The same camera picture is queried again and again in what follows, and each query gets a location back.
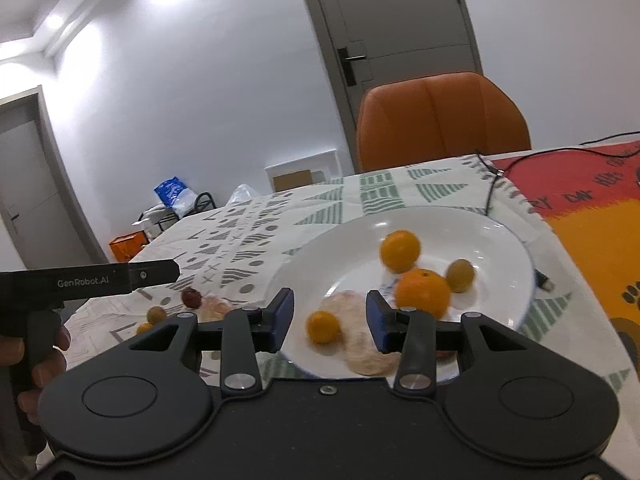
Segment small yellow-green fruit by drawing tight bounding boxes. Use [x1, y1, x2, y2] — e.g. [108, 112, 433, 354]
[306, 310, 342, 344]

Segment large orange front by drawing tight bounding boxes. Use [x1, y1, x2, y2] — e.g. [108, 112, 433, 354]
[394, 268, 451, 320]

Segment large orange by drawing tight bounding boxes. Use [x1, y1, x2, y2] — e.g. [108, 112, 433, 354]
[394, 268, 451, 320]
[378, 230, 421, 274]

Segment dark red plum back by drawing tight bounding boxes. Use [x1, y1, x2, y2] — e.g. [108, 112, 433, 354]
[181, 287, 203, 310]

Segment green kiwi fruit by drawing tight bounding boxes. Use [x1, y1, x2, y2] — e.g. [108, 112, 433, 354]
[445, 259, 475, 294]

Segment small green fruit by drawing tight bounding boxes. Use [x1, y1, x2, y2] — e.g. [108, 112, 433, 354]
[146, 306, 167, 325]

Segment small yellow mandarin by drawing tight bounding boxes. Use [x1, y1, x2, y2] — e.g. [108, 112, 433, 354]
[136, 322, 153, 335]

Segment person's left hand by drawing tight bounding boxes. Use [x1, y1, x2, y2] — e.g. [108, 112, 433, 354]
[1, 326, 70, 426]

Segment patterned white tablecloth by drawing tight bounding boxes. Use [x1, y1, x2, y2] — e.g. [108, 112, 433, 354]
[66, 156, 639, 394]

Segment orange paper bag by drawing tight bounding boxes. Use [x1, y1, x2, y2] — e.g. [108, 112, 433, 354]
[110, 231, 149, 263]

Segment white ceramic plate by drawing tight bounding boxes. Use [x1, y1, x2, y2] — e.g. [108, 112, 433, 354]
[267, 207, 535, 378]

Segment clear plastic bag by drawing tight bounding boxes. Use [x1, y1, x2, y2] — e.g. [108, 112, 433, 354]
[227, 183, 260, 206]

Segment blue white plastic bag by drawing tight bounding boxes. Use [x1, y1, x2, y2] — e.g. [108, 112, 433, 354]
[154, 177, 198, 218]

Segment black metal shoe rack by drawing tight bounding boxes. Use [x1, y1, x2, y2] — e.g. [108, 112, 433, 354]
[132, 192, 216, 240]

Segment white foam packaging board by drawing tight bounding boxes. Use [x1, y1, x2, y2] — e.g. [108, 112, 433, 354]
[265, 150, 343, 192]

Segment black usb plug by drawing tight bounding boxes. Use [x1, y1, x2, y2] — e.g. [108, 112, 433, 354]
[535, 270, 554, 292]

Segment orange leather chair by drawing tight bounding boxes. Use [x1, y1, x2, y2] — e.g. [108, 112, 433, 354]
[357, 73, 532, 172]

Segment red orange cartoon mat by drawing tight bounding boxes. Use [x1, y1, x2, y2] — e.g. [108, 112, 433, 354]
[495, 139, 639, 367]

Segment black cable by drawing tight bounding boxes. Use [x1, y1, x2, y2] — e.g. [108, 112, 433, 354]
[473, 130, 640, 219]

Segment black door lock handle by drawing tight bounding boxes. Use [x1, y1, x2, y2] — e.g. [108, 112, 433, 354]
[337, 48, 367, 87]

